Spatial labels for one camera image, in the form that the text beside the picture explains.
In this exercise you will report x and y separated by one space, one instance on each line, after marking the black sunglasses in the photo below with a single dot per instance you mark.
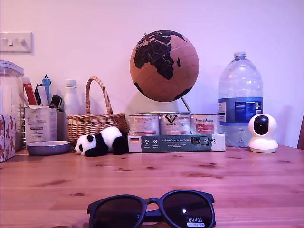
118 211

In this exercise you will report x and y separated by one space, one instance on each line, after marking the cork globe on metal stand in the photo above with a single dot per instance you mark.
154 88

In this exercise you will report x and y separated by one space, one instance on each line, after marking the green and white cardboard tray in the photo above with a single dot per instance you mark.
175 143

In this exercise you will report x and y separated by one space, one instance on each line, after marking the panda plush toy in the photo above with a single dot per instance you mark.
107 139

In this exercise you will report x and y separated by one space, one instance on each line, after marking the jar with red label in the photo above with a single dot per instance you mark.
205 123

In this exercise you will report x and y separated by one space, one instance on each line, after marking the white metal bottle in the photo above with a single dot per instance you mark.
71 99

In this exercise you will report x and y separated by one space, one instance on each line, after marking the large clear water bottle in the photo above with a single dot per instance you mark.
240 83

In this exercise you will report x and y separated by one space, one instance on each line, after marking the shallow grey bowl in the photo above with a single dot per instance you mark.
47 148

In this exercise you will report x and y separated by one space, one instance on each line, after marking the white tube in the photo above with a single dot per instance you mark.
43 96

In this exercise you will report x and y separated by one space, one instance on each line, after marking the white carton pen holder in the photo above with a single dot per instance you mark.
40 126

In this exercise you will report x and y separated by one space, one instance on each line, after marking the black pen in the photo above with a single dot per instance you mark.
38 95

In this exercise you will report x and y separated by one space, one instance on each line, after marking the red tube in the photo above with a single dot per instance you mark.
29 92

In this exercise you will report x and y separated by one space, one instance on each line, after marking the clear plastic lidded container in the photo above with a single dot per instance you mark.
9 88

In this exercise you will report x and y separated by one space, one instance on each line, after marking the gingerbread print box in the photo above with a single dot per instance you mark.
7 140

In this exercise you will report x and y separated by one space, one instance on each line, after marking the small white round camera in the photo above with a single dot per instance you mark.
261 142

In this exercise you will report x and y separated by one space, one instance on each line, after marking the white wall switch plate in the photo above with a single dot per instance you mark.
16 42

